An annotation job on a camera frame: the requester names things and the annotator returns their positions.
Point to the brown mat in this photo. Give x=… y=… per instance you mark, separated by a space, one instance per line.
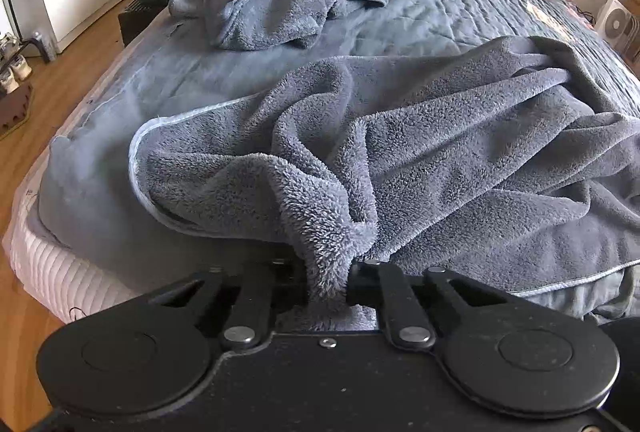
x=15 y=112

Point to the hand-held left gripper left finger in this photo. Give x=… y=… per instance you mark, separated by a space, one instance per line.
x=260 y=292

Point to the black bedside box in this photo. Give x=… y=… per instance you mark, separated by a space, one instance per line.
x=137 y=20

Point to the grey fleece towel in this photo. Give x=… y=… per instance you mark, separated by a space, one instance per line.
x=400 y=137

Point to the white box fan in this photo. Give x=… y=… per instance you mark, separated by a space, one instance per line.
x=617 y=25

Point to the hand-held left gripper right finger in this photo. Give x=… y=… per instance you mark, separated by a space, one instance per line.
x=362 y=284

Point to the pile of shoes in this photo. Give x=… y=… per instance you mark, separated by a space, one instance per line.
x=17 y=70

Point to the blue-grey printed quilt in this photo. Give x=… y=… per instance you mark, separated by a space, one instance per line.
x=450 y=12

